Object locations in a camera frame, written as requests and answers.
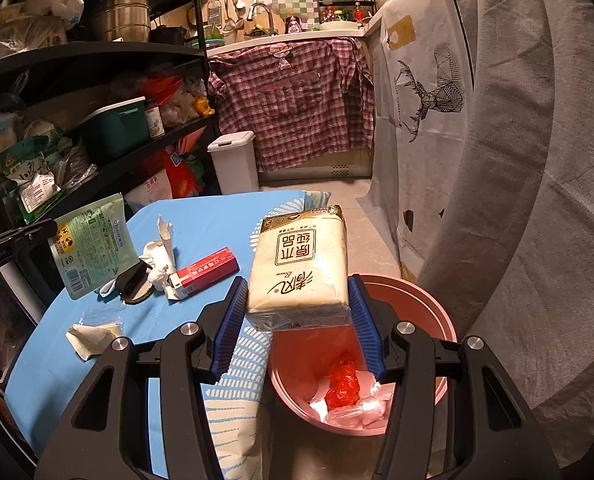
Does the black spice rack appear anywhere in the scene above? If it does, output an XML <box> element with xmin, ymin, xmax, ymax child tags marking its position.
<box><xmin>317</xmin><ymin>0</ymin><xmax>377</xmax><ymax>27</ymax></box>

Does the blue tablecloth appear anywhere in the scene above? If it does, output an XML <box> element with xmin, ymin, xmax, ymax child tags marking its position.
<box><xmin>5</xmin><ymin>190</ymin><xmax>329</xmax><ymax>479</ymax></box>

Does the white label jar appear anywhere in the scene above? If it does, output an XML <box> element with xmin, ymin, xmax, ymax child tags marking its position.
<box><xmin>145</xmin><ymin>105</ymin><xmax>166</xmax><ymax>139</ymax></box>

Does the steel pot on shelf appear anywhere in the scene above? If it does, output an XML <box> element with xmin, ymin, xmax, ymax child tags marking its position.
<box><xmin>92</xmin><ymin>0</ymin><xmax>151</xmax><ymax>42</ymax></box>

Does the crumpled cream paper napkin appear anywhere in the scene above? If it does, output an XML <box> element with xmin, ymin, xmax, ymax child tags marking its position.
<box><xmin>66</xmin><ymin>323</ymin><xmax>123</xmax><ymax>361</ymax></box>

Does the green plastic storage box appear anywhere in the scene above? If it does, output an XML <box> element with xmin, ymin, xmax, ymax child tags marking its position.
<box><xmin>76</xmin><ymin>96</ymin><xmax>149</xmax><ymax>162</ymax></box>

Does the red plaid shirt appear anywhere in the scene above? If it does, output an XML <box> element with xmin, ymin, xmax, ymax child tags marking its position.
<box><xmin>208</xmin><ymin>37</ymin><xmax>374</xmax><ymax>172</ymax></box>

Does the pink plastic trash basin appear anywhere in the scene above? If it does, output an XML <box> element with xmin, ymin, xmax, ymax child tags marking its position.
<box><xmin>269</xmin><ymin>274</ymin><xmax>457</xmax><ymax>437</ymax></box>

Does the chrome kitchen faucet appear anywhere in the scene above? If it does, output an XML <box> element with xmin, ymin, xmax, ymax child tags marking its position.
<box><xmin>244</xmin><ymin>2</ymin><xmax>277</xmax><ymax>37</ymax></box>

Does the green white snack wrapper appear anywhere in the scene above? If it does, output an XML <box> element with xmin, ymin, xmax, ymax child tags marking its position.
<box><xmin>48</xmin><ymin>193</ymin><xmax>140</xmax><ymax>300</ymax></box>

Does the green white food bag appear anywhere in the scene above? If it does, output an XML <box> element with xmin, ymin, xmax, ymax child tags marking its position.
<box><xmin>0</xmin><ymin>136</ymin><xmax>64</xmax><ymax>224</ymax></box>

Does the round gold jar lid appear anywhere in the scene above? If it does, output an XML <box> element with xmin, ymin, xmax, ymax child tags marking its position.
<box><xmin>114</xmin><ymin>261</ymin><xmax>155</xmax><ymax>304</ymax></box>

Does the black storage shelf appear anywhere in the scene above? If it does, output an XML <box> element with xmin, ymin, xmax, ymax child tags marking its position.
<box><xmin>0</xmin><ymin>0</ymin><xmax>218</xmax><ymax>216</ymax></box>

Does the grey deer print curtain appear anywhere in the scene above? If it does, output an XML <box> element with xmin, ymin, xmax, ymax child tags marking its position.
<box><xmin>367</xmin><ymin>0</ymin><xmax>594</xmax><ymax>479</ymax></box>

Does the red white toothpaste box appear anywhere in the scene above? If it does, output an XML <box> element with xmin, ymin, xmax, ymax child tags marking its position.
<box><xmin>169</xmin><ymin>247</ymin><xmax>239</xmax><ymax>300</ymax></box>

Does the white tissue ball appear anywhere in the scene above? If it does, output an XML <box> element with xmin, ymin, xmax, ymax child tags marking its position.
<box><xmin>140</xmin><ymin>217</ymin><xmax>179</xmax><ymax>301</ymax></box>

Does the red orange snack bag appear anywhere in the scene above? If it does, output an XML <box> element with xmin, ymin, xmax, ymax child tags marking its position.
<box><xmin>140</xmin><ymin>145</ymin><xmax>201</xmax><ymax>198</ymax></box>

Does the white pedal trash bin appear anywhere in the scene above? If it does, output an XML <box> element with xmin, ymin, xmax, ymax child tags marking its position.
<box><xmin>208</xmin><ymin>131</ymin><xmax>259</xmax><ymax>195</ymax></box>

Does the clear plastic wrapper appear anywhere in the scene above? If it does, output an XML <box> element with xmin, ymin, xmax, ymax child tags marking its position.
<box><xmin>79</xmin><ymin>304</ymin><xmax>124</xmax><ymax>328</ymax></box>

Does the cream tissue pack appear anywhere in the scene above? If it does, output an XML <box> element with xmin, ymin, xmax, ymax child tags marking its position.
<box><xmin>246</xmin><ymin>205</ymin><xmax>350</xmax><ymax>332</ymax></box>

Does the red plastic wrapper in basin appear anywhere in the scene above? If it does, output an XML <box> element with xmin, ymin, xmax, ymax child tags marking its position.
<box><xmin>324</xmin><ymin>352</ymin><xmax>360</xmax><ymax>411</ymax></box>

